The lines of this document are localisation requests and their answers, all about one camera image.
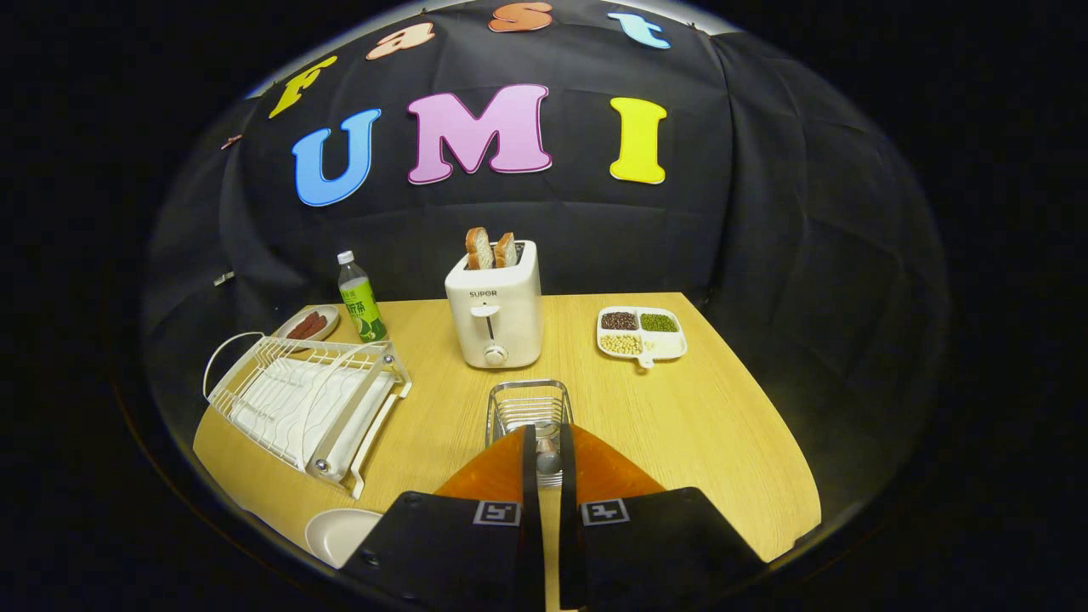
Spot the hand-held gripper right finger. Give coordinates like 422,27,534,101
557,422,768,612

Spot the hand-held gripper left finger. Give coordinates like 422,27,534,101
340,423,545,612

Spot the metal wire basket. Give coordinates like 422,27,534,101
484,379,574,490

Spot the white round plate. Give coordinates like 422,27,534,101
304,508,385,569

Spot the white wire dish rack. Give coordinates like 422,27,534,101
202,331,413,500

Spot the grey plate with meat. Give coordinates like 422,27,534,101
274,304,341,343

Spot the white toaster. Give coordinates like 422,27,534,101
445,240,545,369

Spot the white divided snack tray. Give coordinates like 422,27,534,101
596,306,688,370

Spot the green label drink bottle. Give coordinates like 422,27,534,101
337,250,388,343

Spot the black backdrop cloth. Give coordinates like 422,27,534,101
140,0,949,477

